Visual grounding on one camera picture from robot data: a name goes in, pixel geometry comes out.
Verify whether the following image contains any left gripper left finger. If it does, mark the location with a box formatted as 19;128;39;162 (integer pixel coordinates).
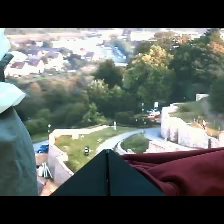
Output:
50;148;109;197

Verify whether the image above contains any maroon shirt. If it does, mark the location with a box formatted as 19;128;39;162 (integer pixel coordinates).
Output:
105;147;224;197

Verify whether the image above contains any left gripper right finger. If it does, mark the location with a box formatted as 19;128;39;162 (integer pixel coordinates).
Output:
107;148;165;197

